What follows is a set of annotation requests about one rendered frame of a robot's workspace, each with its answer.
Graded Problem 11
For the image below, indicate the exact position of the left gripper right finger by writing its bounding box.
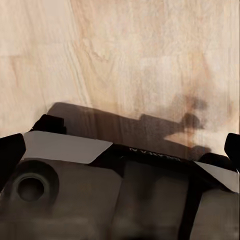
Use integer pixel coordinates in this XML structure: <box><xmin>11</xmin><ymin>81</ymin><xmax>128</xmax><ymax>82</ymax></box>
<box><xmin>224</xmin><ymin>133</ymin><xmax>240</xmax><ymax>173</ymax></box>

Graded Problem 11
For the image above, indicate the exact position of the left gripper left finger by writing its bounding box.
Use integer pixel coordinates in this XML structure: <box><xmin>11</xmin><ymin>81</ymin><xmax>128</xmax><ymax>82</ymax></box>
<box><xmin>0</xmin><ymin>133</ymin><xmax>26</xmax><ymax>194</ymax></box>

